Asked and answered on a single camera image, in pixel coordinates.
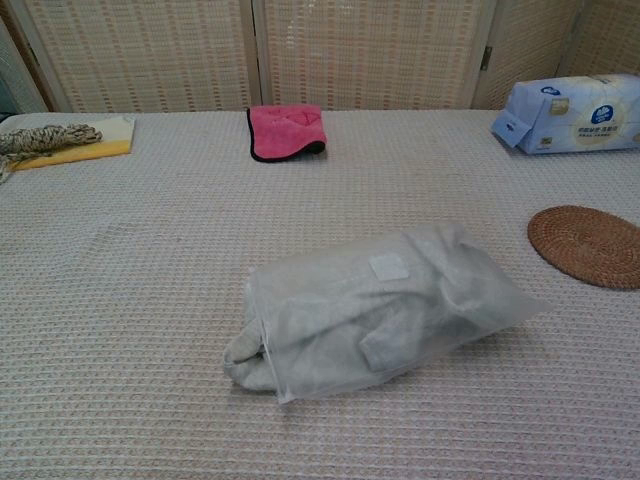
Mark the woven folding screen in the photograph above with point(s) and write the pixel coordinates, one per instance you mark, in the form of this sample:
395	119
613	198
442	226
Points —
320	50

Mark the yellow sponge pad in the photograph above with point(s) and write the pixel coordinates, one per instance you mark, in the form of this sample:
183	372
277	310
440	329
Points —
107	137

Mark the blue tissue pack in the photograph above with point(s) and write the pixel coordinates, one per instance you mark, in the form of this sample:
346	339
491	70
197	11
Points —
575	117

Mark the translucent plastic zip bag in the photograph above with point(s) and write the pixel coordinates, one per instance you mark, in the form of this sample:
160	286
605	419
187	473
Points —
400	320

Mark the round woven rattan coaster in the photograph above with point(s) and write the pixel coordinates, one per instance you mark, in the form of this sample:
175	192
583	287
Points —
590	245

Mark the white waffle table cover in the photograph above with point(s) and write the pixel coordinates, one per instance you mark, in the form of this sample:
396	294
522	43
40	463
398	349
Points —
150	300

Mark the pink towel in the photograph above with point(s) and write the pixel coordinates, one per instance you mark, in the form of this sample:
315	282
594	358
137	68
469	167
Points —
285	131

